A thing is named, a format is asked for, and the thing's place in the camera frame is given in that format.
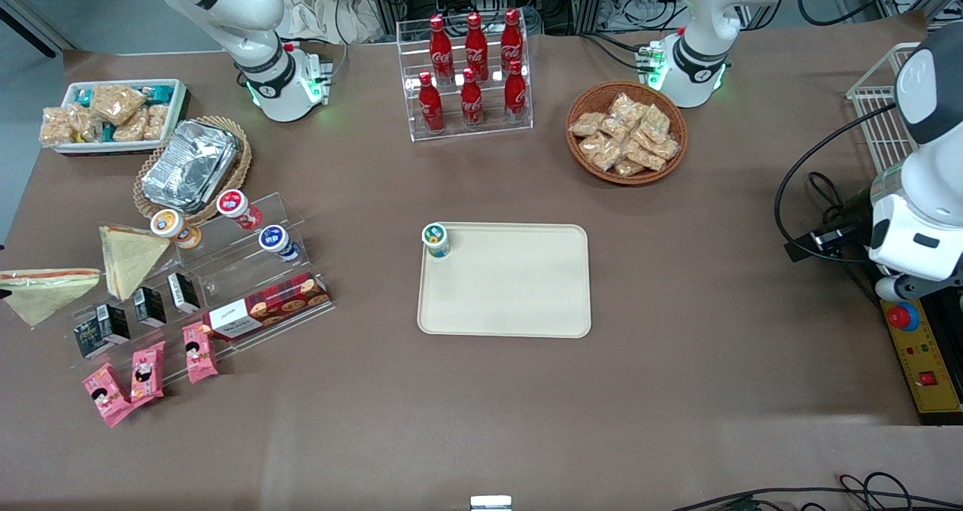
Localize red cola bottle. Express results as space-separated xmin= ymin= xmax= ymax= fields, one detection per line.
xmin=500 ymin=8 xmax=524 ymax=72
xmin=503 ymin=59 xmax=528 ymax=123
xmin=460 ymin=68 xmax=485 ymax=129
xmin=464 ymin=12 xmax=490 ymax=82
xmin=429 ymin=16 xmax=455 ymax=85
xmin=418 ymin=71 xmax=445 ymax=134

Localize beige plastic serving tray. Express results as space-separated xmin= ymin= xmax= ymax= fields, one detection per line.
xmin=418 ymin=223 xmax=592 ymax=339

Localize dark bar beside table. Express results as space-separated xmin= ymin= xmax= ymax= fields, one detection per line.
xmin=0 ymin=0 xmax=62 ymax=59

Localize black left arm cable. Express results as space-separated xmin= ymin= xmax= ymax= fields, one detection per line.
xmin=774 ymin=103 xmax=901 ymax=265

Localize clear acrylic tiered snack rack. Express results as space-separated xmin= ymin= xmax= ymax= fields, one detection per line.
xmin=34 ymin=190 xmax=337 ymax=388

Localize red plaid cookie box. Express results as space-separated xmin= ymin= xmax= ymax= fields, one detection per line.
xmin=203 ymin=272 xmax=331 ymax=342

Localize red lid yogurt bottle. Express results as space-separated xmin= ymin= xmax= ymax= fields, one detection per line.
xmin=217 ymin=189 xmax=263 ymax=232

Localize white rectangular plastic bin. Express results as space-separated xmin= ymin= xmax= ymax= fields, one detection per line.
xmin=41 ymin=78 xmax=190 ymax=155

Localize crumpled beige bag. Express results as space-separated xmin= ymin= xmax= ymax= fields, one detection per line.
xmin=282 ymin=0 xmax=387 ymax=46

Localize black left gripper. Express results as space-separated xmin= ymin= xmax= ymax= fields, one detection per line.
xmin=784 ymin=193 xmax=876 ymax=264

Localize pink cartoon snack pack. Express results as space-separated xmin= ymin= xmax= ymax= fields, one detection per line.
xmin=182 ymin=321 xmax=220 ymax=385
xmin=81 ymin=362 xmax=137 ymax=428
xmin=129 ymin=341 xmax=167 ymax=406

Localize triangular sandwich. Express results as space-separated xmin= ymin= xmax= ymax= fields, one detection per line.
xmin=0 ymin=269 xmax=102 ymax=329
xmin=99 ymin=224 xmax=172 ymax=302

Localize green lid yogurt bottle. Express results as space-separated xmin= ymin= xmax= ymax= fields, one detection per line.
xmin=421 ymin=223 xmax=451 ymax=260

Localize black snack pack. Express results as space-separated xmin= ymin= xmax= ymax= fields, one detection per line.
xmin=134 ymin=286 xmax=169 ymax=329
xmin=167 ymin=272 xmax=202 ymax=315
xmin=73 ymin=308 xmax=114 ymax=360
xmin=105 ymin=304 xmax=131 ymax=345

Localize orange lid yogurt bottle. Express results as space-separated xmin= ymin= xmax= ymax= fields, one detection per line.
xmin=150 ymin=208 xmax=202 ymax=251

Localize silver foil container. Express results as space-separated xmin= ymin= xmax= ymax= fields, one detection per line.
xmin=141 ymin=119 xmax=241 ymax=213

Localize clear acrylic bottle rack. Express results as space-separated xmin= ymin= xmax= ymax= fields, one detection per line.
xmin=396 ymin=11 xmax=534 ymax=144

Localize oval wicker basket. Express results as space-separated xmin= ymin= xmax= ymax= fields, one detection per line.
xmin=133 ymin=116 xmax=254 ymax=227

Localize round brown wicker basket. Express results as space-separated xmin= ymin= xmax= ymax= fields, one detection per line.
xmin=565 ymin=81 xmax=689 ymax=187

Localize white wire rack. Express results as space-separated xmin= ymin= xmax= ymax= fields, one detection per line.
xmin=846 ymin=42 xmax=923 ymax=174

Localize yellow emergency stop box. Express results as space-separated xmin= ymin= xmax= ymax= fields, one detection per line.
xmin=879 ymin=299 xmax=963 ymax=426

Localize brown table cover sheet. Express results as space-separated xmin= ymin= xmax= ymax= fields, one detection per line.
xmin=0 ymin=11 xmax=963 ymax=511

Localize black cables at table edge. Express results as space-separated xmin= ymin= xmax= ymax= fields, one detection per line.
xmin=668 ymin=471 xmax=963 ymax=511

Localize blue lid yogurt bottle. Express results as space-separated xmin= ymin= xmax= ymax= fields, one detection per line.
xmin=258 ymin=225 xmax=301 ymax=264

